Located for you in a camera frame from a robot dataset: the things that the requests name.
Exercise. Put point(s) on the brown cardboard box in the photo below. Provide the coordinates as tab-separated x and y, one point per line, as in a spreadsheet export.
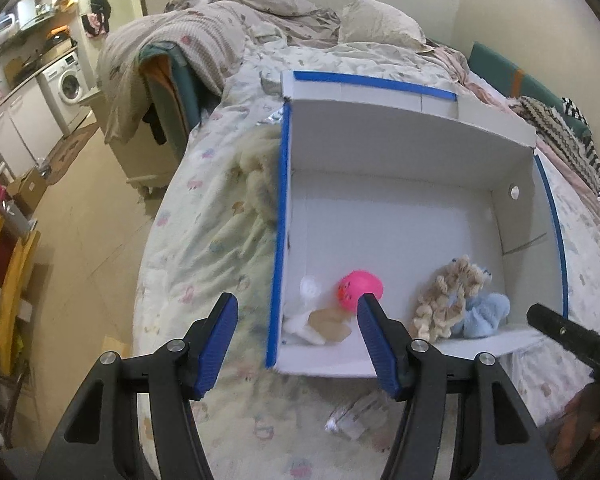
27	187

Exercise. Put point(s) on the white floor cabinet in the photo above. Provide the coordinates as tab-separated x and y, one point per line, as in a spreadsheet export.
20	125

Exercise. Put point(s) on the teal headboard cushion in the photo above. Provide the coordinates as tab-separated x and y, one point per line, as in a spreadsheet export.
500	72

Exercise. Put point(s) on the beige pillow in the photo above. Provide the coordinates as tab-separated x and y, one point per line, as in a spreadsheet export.
380	22

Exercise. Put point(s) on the clear plastic wrapper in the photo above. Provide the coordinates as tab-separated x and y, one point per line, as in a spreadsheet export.
352	412

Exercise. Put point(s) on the beige crocheted plush toy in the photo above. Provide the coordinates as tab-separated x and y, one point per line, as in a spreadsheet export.
445	300

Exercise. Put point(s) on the pink squishy ball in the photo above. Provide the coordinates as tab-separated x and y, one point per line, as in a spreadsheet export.
362	285

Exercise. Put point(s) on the beige printed duvet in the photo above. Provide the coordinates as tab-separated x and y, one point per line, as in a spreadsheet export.
260	10

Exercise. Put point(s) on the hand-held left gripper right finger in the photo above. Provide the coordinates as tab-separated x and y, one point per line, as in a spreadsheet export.
380	350

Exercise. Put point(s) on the pink blanket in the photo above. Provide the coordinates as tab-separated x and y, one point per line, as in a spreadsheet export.
460	65

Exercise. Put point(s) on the yellow wooden rack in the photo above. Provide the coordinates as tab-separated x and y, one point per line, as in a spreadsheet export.
7	280

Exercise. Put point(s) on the small white soft ball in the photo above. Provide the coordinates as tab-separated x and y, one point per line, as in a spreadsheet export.
310	287

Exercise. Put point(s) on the white washing machine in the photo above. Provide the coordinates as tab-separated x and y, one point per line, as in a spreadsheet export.
67	82

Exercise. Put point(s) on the teal chair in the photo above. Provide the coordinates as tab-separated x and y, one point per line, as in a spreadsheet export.
175	90

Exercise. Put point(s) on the black hanging clothing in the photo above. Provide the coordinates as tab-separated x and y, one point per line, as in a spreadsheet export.
97	12

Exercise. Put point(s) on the white plush toy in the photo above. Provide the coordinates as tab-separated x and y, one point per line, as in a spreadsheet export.
310	327

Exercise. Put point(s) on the silver foil wrapper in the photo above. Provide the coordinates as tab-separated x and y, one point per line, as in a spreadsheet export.
270	119

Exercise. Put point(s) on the white cardboard box blue tape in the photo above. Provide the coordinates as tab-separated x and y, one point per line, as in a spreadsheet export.
405	220

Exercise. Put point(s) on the brown knitted blanket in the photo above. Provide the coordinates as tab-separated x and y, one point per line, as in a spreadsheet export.
555	125

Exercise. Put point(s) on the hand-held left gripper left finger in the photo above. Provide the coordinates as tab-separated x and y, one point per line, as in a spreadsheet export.
215	345

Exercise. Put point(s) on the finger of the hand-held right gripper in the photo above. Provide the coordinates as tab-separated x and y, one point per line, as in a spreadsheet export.
575	340

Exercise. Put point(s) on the black and white striped cloth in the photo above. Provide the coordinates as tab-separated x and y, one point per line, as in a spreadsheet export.
597	170

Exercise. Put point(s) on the cream fluffy plush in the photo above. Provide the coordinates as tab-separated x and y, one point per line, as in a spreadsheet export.
260	170

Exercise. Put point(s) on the beige textured blanket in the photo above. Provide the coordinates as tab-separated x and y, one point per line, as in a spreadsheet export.
180	55

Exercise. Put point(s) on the light blue plush toy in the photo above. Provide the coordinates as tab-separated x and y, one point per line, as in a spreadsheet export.
485	312

